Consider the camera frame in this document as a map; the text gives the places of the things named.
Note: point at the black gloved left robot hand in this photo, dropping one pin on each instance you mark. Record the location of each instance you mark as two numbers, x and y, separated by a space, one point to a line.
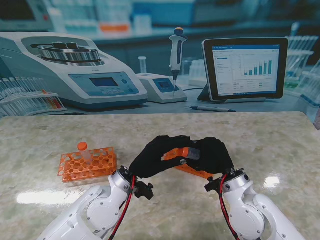
152 160

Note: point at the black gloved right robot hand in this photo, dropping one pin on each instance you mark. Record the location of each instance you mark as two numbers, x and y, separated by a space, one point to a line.
215 157

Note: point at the clear plastic test tube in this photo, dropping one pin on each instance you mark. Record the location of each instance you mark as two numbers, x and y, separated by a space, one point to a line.
194 153
87 156

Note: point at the orange tube cap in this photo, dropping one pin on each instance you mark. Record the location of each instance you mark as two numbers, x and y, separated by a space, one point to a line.
184 152
82 146

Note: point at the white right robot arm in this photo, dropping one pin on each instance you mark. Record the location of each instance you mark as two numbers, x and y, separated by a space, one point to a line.
262 210

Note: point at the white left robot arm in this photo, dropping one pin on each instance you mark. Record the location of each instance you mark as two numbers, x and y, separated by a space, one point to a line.
90 212

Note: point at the empty orange test tube rack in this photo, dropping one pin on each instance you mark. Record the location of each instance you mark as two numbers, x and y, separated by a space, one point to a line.
100 165

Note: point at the printed laboratory backdrop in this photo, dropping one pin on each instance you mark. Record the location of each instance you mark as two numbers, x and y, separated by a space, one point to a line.
150 50

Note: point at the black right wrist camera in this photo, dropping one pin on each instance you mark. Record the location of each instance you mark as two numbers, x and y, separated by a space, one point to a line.
212 185

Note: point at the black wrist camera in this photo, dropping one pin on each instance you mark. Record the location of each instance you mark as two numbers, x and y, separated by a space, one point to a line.
212 185
144 190

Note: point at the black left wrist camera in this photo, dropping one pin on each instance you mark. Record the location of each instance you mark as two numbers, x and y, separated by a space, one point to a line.
144 190

